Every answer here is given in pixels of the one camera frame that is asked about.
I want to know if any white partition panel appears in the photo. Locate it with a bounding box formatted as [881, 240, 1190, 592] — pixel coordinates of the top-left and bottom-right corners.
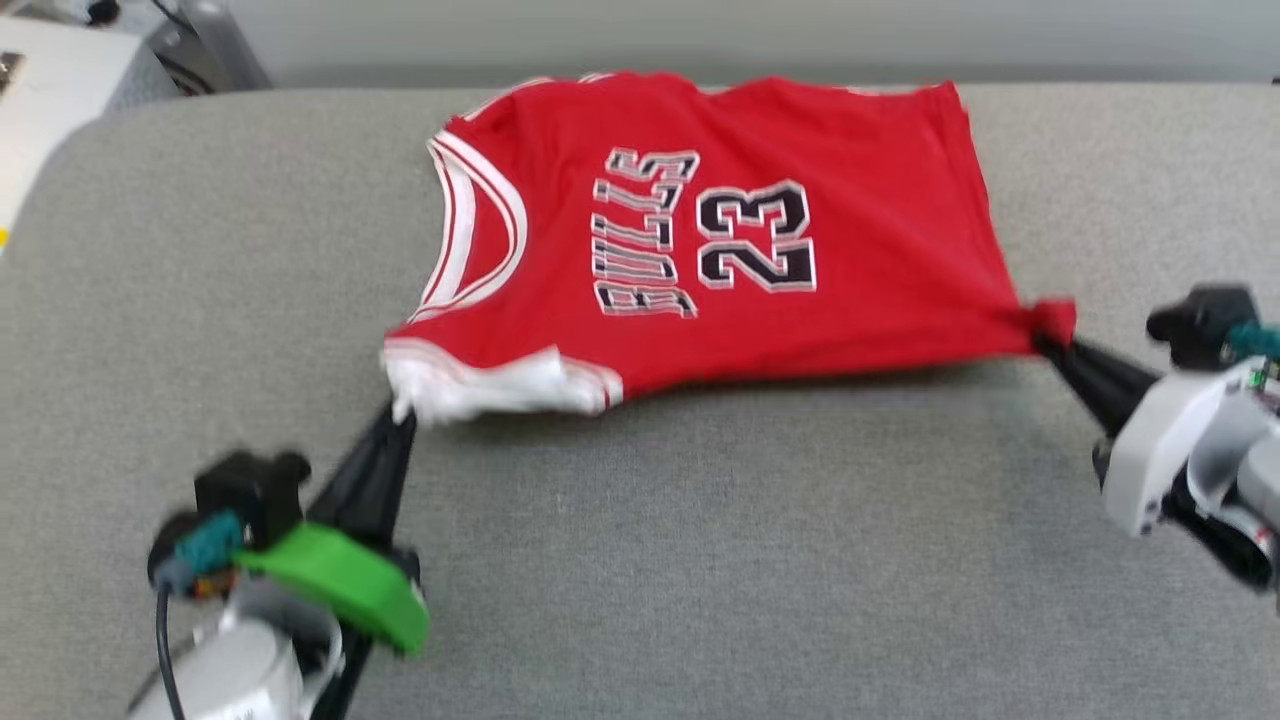
[235, 0, 1280, 86]

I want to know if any red basketball jersey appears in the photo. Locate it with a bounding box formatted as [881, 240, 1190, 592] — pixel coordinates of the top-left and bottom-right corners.
[382, 70, 1079, 427]

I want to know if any teal left connector with cable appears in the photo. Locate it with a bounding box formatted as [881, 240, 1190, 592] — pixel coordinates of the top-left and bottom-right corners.
[148, 508, 247, 720]

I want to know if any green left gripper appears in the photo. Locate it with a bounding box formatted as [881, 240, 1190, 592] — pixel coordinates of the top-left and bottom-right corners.
[235, 408, 432, 658]

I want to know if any grey partition post with foot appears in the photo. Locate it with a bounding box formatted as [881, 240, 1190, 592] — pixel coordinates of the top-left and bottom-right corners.
[150, 0, 273, 96]

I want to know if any teal connector with cable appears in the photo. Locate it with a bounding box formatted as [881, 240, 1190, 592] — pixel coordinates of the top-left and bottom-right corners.
[148, 508, 247, 720]
[1225, 320, 1280, 366]

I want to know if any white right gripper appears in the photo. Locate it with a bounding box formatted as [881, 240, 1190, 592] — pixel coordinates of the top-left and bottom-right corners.
[1038, 333, 1280, 538]

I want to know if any white metal equipment box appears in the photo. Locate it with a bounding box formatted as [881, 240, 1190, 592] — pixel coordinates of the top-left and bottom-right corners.
[0, 15, 183, 256]

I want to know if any teal right connector with cable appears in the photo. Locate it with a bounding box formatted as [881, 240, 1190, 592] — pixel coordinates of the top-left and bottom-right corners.
[1225, 320, 1280, 366]

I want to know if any grey fabric sofa cushion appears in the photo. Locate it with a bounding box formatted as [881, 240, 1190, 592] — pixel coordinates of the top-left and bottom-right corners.
[0, 82, 1280, 720]

